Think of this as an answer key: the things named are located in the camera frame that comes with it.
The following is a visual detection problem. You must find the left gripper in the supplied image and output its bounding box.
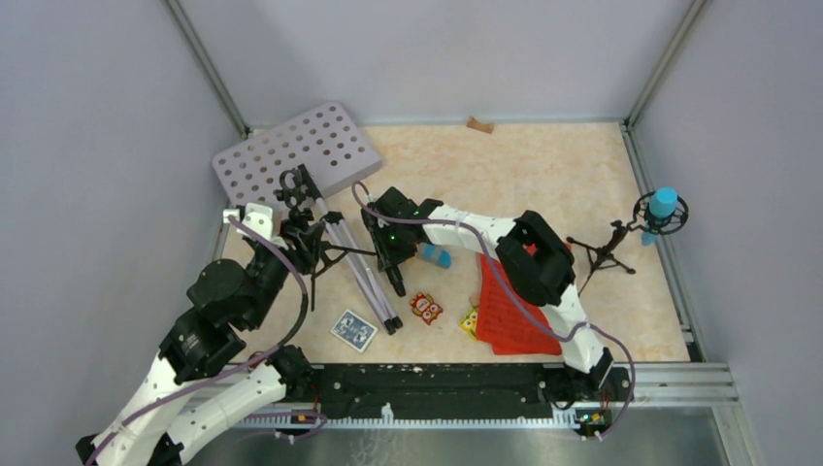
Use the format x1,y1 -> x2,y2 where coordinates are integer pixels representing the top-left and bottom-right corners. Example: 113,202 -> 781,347
245,214 -> 327,329

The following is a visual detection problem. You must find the white music stand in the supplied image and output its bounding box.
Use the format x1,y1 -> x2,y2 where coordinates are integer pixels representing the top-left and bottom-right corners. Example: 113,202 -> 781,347
211,100 -> 405,336

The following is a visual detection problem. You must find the red sheet music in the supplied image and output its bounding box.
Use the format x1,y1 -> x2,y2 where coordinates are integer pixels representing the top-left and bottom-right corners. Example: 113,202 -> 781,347
475,253 -> 562,356

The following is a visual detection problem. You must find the blue microphone with tripod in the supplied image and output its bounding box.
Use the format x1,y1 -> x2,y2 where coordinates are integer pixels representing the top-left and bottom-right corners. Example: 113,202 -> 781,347
566,187 -> 690,293

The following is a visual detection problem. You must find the black microphone tripod stand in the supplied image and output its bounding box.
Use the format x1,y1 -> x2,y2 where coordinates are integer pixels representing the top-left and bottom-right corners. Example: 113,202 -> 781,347
273,164 -> 376,311

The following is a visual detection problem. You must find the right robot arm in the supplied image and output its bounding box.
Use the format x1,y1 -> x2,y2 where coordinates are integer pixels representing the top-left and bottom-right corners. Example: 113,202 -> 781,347
361,188 -> 614,400

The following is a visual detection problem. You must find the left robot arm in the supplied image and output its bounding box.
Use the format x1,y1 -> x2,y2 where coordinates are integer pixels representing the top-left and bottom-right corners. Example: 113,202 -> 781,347
76,219 -> 323,465

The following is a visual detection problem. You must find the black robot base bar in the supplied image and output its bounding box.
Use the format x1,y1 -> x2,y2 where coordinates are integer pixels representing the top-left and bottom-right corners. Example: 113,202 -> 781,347
267,346 -> 631,421

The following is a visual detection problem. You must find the toy brick car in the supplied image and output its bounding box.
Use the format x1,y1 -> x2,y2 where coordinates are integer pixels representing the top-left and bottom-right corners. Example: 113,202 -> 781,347
416,243 -> 451,269

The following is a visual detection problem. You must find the red owl toy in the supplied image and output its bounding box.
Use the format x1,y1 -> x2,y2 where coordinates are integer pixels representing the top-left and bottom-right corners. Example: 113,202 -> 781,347
410,292 -> 444,326

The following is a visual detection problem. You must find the blue playing card deck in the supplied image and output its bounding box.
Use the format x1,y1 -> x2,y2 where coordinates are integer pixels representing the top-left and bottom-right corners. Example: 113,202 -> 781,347
330,310 -> 379,353

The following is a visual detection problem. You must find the yellow owl toy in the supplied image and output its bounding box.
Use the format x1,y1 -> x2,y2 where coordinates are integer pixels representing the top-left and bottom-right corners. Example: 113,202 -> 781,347
458,308 -> 478,341

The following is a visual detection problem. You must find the wooden wedge block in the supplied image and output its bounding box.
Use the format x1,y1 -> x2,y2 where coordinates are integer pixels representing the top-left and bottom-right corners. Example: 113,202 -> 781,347
466,116 -> 495,134

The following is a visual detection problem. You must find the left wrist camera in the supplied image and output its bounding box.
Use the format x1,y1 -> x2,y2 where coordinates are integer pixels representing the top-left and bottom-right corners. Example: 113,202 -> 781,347
222,202 -> 287,249

